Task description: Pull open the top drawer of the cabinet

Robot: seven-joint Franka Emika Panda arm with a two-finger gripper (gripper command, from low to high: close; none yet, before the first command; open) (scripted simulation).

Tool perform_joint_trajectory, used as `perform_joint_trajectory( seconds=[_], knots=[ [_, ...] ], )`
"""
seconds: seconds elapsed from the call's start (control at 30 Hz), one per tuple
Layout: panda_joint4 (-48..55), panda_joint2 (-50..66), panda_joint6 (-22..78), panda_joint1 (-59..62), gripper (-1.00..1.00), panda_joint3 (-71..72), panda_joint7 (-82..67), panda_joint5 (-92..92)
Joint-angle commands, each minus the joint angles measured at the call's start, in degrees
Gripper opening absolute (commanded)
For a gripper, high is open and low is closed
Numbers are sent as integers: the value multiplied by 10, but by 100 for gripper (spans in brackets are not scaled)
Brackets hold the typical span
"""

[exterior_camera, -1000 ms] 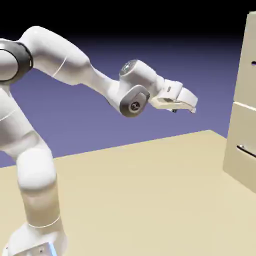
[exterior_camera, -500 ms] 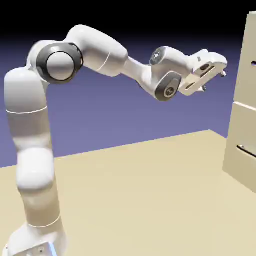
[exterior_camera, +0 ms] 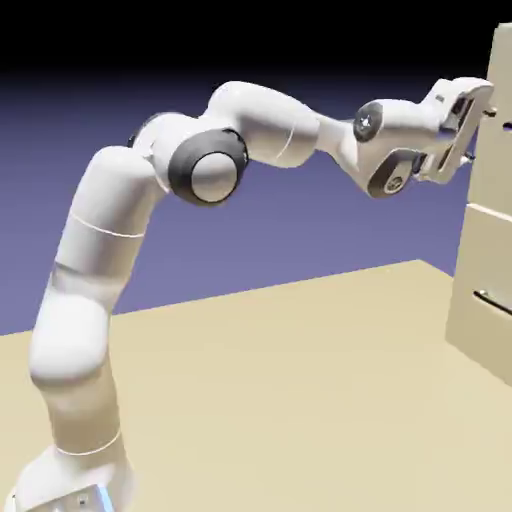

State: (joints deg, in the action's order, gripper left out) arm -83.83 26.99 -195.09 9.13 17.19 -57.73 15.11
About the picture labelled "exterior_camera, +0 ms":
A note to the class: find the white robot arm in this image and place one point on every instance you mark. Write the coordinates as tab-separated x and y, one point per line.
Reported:
100	256

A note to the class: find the light wood cabinet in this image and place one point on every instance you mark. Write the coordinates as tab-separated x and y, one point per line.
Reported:
492	240

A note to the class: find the tall light wood drawer front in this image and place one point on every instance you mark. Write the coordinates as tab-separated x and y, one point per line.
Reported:
494	172

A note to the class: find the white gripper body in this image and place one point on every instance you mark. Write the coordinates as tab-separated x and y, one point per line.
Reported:
466	136

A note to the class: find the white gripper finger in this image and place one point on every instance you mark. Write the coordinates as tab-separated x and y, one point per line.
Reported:
468	158
490	111

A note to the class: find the short light wood drawer front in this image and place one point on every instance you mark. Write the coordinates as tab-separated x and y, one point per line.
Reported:
476	260

